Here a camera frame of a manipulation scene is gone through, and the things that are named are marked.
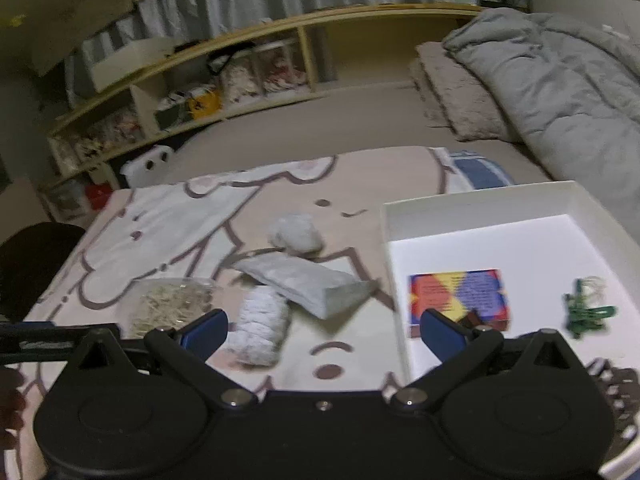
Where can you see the white space heater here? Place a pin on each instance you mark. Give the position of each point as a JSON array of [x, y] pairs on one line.
[[147, 167]]

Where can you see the blue striped cloth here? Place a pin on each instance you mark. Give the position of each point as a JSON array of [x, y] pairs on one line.
[[480, 172]]

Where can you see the colourful card box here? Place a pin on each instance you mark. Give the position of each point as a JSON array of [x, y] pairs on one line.
[[450, 295]]

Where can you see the bed with beige sheet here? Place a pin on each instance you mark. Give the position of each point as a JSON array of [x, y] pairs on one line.
[[325, 120]]

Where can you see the clear storage bin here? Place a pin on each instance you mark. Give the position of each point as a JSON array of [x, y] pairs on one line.
[[65, 200]]

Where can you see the clear bag of rubber bands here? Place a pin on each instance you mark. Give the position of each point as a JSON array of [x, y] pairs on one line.
[[165, 305]]

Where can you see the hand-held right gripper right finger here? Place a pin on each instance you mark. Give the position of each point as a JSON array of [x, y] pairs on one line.
[[442, 337]]

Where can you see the person's left hand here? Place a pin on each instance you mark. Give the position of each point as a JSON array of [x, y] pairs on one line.
[[10, 402]]

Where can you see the dark brown cushion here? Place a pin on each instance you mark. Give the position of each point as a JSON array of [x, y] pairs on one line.
[[35, 265]]

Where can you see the black box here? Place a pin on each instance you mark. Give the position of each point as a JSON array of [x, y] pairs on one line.
[[170, 116]]

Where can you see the white shallow box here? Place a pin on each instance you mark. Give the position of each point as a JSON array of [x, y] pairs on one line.
[[500, 240]]

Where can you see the grey foil packet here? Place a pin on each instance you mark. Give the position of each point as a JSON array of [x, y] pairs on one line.
[[310, 280]]

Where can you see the white yarn bundle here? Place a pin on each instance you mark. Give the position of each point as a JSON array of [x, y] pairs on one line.
[[260, 325]]

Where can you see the display case with red doll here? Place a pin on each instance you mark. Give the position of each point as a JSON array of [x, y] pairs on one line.
[[282, 67]]

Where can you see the white storage box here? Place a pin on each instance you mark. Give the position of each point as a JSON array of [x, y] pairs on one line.
[[127, 62]]

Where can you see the display case with white doll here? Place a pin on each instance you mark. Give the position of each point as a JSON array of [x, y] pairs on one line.
[[240, 77]]

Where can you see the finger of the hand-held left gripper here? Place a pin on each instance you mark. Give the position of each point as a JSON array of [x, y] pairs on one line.
[[35, 342]]

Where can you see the printed cartoon blanket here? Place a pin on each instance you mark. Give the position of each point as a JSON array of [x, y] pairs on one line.
[[165, 220]]

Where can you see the brown hair claw clip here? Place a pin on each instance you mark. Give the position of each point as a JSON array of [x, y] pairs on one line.
[[617, 395]]

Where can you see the grey comforter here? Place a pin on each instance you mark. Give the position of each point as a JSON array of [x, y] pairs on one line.
[[560, 85]]

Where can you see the wooden headboard shelf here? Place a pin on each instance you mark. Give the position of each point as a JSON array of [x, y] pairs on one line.
[[360, 50]]

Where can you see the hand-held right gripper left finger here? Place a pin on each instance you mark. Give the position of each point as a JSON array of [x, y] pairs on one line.
[[205, 335]]

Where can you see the white fluffy ball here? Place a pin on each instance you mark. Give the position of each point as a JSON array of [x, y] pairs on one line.
[[295, 234]]

